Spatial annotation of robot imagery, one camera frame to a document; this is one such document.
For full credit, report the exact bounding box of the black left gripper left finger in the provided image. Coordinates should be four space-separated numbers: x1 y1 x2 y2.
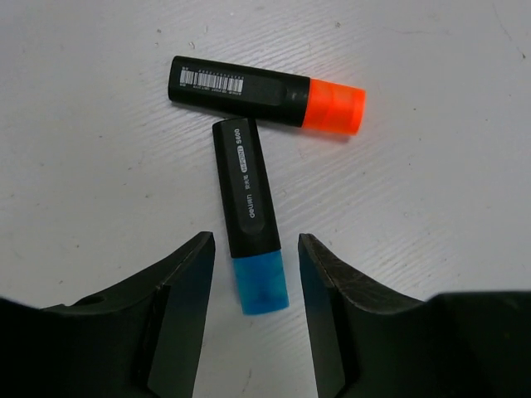
1 232 215 397

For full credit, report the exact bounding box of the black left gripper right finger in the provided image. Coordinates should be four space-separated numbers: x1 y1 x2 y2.
298 234 530 397

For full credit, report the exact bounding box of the blue cap highlighter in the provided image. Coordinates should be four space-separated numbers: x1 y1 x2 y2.
212 118 290 315

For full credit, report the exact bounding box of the orange cap highlighter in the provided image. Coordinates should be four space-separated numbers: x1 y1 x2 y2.
168 56 366 135

